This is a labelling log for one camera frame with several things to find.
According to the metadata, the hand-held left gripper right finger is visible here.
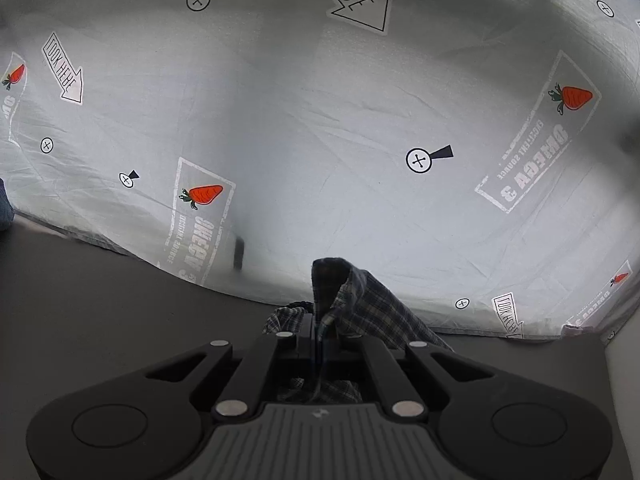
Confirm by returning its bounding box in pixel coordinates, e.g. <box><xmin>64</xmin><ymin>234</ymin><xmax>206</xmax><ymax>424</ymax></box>
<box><xmin>318</xmin><ymin>329</ymin><xmax>494</xmax><ymax>419</ymax></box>

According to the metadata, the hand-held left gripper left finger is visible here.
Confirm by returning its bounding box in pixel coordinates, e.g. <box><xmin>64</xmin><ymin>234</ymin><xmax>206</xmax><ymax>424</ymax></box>
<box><xmin>144</xmin><ymin>316</ymin><xmax>318</xmax><ymax>421</ymax></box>

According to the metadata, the blue plaid shirt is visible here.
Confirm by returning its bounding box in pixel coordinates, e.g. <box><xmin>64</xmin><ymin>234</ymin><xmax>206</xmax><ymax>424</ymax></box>
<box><xmin>262</xmin><ymin>257</ymin><xmax>454</xmax><ymax>406</ymax></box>

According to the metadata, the white printed cloth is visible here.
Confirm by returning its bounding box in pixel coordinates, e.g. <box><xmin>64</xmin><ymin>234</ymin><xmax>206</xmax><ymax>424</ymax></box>
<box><xmin>0</xmin><ymin>0</ymin><xmax>640</xmax><ymax>347</ymax></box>

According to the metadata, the dark blue cloth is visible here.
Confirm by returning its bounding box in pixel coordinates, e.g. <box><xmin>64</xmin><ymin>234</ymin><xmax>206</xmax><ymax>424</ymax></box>
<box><xmin>0</xmin><ymin>179</ymin><xmax>16</xmax><ymax>232</ymax></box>

